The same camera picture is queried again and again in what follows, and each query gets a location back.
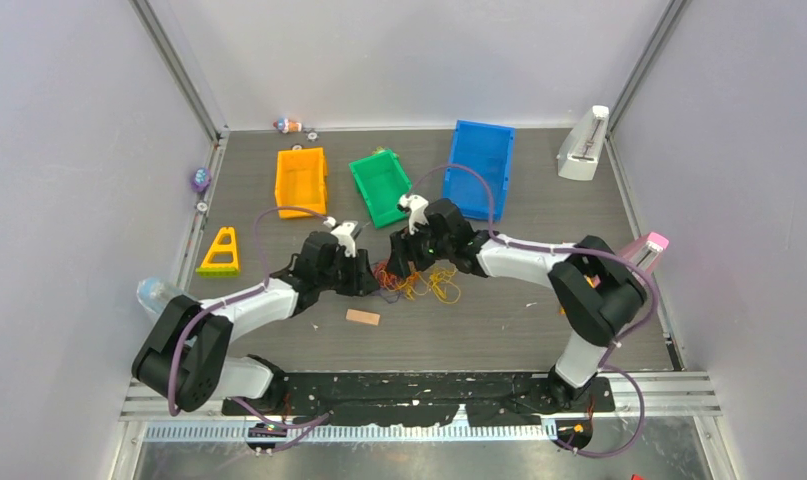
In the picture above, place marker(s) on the clear plastic bottle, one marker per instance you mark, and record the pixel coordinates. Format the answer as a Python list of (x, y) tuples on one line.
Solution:
[(154, 294)]

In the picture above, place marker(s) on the orange plastic bin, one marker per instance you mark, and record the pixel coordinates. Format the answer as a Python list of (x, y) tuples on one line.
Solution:
[(301, 179)]

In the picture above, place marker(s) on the green plastic bin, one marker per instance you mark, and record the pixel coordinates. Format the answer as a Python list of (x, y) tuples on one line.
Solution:
[(381, 180)]

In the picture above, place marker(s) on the yellow triangle block left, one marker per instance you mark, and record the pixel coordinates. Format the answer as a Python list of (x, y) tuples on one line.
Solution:
[(222, 256)]

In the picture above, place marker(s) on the small clown figurine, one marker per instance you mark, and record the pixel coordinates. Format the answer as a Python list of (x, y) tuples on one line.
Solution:
[(287, 126)]

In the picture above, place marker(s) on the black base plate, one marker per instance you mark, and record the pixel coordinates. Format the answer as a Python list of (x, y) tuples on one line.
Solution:
[(422, 399)]

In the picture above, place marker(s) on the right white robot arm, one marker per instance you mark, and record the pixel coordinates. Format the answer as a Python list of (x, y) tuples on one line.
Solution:
[(599, 291)]

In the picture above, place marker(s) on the purple round toy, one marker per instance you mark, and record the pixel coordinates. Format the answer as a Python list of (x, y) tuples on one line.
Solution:
[(201, 180)]

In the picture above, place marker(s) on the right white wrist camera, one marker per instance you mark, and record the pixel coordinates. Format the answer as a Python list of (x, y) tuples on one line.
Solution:
[(415, 207)]

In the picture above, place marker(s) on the wooden block centre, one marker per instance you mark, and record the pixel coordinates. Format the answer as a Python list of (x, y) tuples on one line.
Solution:
[(363, 317)]

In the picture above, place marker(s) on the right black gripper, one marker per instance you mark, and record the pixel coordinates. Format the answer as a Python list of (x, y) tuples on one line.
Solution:
[(404, 248)]

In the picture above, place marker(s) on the white metronome box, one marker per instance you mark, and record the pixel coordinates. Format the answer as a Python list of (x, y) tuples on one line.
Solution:
[(579, 155)]

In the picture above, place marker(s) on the blue plastic bin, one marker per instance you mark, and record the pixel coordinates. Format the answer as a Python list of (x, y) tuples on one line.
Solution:
[(486, 149)]

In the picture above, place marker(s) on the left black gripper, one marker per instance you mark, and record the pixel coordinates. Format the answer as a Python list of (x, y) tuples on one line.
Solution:
[(361, 280)]

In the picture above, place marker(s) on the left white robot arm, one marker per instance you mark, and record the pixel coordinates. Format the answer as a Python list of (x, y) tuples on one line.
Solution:
[(185, 356)]

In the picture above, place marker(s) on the pink metronome box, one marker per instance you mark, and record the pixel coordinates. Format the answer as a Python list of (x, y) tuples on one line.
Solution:
[(646, 251)]

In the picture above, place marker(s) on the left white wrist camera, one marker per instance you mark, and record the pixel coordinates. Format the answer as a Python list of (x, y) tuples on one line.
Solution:
[(346, 233)]

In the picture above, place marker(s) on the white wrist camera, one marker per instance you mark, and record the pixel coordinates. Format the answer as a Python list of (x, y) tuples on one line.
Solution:
[(346, 233), (415, 207)]

